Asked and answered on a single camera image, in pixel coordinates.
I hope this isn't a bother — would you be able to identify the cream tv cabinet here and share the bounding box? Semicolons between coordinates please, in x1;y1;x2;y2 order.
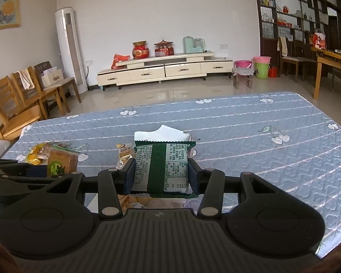
96;51;234;92

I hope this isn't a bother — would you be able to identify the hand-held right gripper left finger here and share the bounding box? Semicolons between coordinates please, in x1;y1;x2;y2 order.
45;158;135;220

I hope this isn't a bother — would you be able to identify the white paper bag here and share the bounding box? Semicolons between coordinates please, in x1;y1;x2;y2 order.
39;66;65;89

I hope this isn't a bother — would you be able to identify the pale glass-jug appliance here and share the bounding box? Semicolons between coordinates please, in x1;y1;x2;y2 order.
194;38;207;53

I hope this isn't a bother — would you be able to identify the white tower air conditioner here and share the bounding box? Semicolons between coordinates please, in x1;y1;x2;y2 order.
55;7;89;93

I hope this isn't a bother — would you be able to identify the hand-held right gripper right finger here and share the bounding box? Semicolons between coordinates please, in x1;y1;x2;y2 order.
188;158;277;220

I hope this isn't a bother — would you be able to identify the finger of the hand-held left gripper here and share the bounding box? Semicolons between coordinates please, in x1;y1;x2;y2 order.
0;176;63;189
0;157;48;177

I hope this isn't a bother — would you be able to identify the cream towel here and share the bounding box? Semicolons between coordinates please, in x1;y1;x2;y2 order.
277;37;288;57

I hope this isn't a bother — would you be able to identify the mint green appliance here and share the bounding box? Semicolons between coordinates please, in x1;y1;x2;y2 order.
183;36;195;54

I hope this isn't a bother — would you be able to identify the wooden slat-back chair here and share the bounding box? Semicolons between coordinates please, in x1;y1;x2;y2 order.
11;66;69;118
0;75;49;120

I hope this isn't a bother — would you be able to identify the yellow snack packet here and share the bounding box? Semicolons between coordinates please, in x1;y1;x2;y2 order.
17;144;51;166

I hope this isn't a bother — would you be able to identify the red plastic bag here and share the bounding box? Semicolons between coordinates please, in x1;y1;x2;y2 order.
111;54;130;70

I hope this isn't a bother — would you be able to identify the red round jar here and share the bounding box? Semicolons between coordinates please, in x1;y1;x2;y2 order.
132;41;150;60

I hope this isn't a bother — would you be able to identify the dark green snack packet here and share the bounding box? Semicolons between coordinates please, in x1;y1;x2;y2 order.
130;140;198;199

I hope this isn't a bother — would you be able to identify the orange cake packet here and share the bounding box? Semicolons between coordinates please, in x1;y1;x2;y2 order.
115;143;137;172

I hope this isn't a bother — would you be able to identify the dark wooden display shelf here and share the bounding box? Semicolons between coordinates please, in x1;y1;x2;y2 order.
253;0;341;72

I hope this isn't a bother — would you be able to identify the green plastic bucket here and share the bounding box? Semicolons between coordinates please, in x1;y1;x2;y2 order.
254;62;271;80

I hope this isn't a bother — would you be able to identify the white towel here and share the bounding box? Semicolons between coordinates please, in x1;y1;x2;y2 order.
17;68;32;89

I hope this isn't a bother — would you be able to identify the dark brown wooden chair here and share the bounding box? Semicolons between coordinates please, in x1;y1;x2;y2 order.
33;61;82;112

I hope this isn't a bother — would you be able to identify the wooden dining table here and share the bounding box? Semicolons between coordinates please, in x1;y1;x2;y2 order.
311;47;341;101

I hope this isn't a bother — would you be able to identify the red gift bag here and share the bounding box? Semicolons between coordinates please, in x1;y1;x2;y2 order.
312;29;327;50

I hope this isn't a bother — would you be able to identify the brown packet with green circle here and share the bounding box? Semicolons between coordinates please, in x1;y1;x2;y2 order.
47;144;81;177

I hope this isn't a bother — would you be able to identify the red pavilion gift box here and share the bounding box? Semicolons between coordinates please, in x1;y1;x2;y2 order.
154;39;176;57

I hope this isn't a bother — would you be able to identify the small wooden stool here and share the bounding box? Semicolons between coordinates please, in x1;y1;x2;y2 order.
232;67;255;90

